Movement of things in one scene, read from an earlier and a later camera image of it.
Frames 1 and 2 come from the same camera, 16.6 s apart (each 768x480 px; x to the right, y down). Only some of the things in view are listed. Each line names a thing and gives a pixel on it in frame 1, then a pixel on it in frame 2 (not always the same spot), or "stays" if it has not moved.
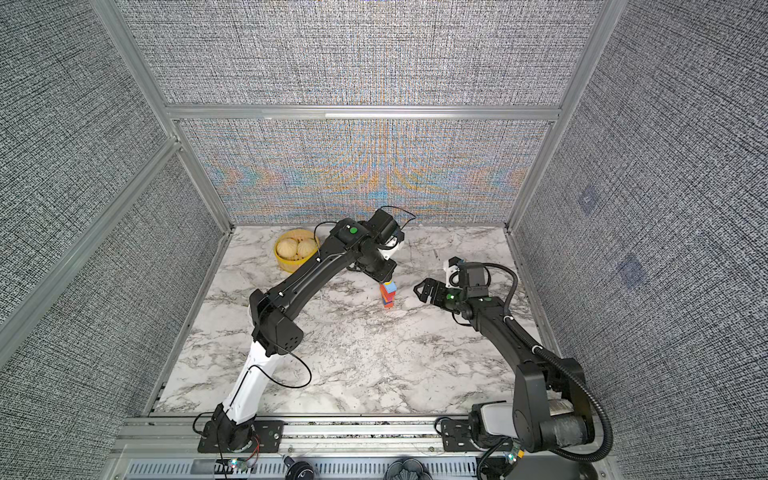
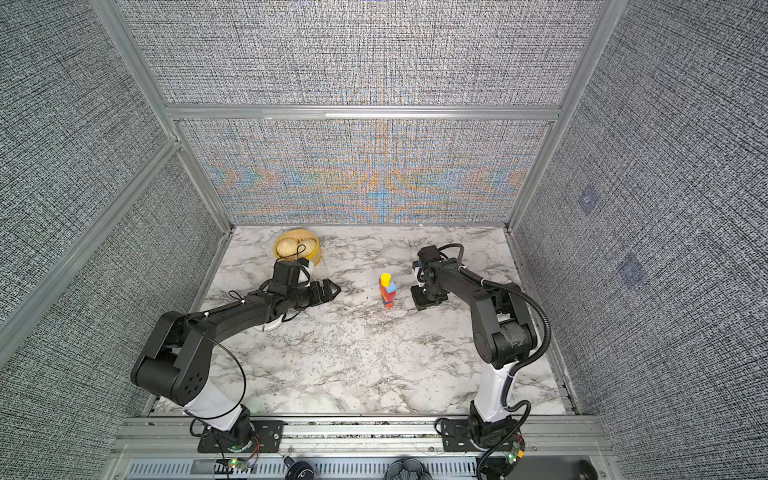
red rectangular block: [388, 297] stays
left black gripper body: [380, 269] to [307, 296]
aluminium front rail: [366, 439] stays
